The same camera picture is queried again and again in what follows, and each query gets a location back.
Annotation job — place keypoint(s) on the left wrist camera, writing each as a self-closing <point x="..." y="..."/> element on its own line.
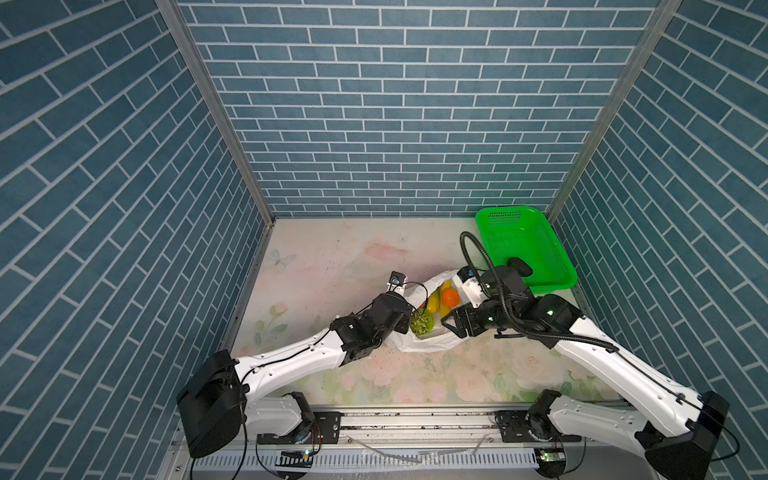
<point x="396" y="282"/>

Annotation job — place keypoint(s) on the aluminium front rail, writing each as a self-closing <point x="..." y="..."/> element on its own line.
<point x="429" y="429"/>

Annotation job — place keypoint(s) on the green fruit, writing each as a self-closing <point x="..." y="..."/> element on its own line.
<point x="421" y="323"/>

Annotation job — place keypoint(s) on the yellow banana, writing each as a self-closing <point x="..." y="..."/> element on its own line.
<point x="433" y="303"/>

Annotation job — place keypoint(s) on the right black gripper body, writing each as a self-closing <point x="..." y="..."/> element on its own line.
<point x="487" y="314"/>

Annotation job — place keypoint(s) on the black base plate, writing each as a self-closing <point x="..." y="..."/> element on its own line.
<point x="323" y="427"/>
<point x="519" y="426"/>

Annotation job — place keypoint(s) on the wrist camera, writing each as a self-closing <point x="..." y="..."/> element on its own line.
<point x="470" y="286"/>
<point x="396" y="282"/>

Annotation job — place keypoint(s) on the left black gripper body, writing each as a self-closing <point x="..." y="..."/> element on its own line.
<point x="401" y="325"/>

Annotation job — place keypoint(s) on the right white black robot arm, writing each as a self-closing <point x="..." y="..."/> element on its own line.
<point x="673" y="427"/>

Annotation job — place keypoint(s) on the orange fruit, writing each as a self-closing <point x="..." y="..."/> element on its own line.
<point x="450" y="298"/>

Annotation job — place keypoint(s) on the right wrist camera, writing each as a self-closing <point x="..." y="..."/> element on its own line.
<point x="470" y="286"/>

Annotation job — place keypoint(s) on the white plastic bag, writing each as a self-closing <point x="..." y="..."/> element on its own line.
<point x="431" y="336"/>

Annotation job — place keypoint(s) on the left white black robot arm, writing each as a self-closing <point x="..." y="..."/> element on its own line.
<point x="227" y="396"/>

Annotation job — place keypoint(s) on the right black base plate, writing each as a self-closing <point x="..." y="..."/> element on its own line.
<point x="519" y="426"/>

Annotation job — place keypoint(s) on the dark avocado fruit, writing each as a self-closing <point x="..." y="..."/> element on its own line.
<point x="519" y="266"/>

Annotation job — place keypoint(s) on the green plastic basket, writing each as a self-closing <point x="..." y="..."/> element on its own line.
<point x="525" y="233"/>

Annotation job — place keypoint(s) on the white slotted cable duct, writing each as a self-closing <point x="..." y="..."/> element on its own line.
<point x="360" y="459"/>

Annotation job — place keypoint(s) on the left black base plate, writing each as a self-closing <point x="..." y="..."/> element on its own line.
<point x="323" y="427"/>

